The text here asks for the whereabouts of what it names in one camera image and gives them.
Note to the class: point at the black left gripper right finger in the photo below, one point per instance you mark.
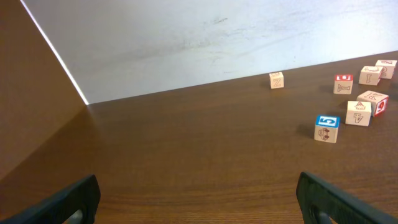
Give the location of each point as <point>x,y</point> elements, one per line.
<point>322,202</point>

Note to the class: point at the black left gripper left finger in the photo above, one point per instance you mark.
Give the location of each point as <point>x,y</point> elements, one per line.
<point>83,197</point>

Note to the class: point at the blue 5 wooden block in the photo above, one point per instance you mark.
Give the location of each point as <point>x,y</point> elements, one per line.
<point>326,128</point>

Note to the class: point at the wooden K block red side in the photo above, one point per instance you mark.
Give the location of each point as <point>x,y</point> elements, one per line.
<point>378,101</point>

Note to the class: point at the red U wooden block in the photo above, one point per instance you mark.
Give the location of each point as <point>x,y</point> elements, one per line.
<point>343,84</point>

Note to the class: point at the plain wooden Z block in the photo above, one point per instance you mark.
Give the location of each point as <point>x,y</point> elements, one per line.
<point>276,80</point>

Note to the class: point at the plain wooden I block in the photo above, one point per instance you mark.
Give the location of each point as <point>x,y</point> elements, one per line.
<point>370,75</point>

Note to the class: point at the far plain wooden block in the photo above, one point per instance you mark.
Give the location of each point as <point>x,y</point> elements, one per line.
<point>388,67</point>

